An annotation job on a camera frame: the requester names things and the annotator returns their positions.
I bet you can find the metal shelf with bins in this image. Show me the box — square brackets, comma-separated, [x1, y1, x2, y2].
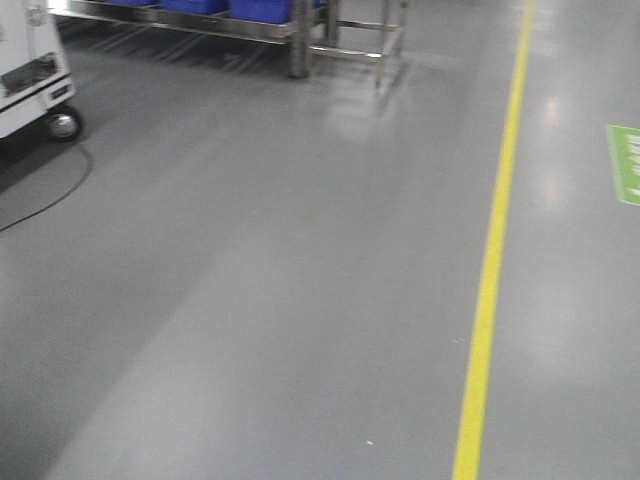
[46, 1, 410, 85]

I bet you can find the green floor sign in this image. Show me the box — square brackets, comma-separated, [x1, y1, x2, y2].
[606, 125, 640, 206]

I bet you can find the white wheeled machine cart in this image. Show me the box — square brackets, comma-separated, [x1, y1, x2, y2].
[1, 1, 83, 142]

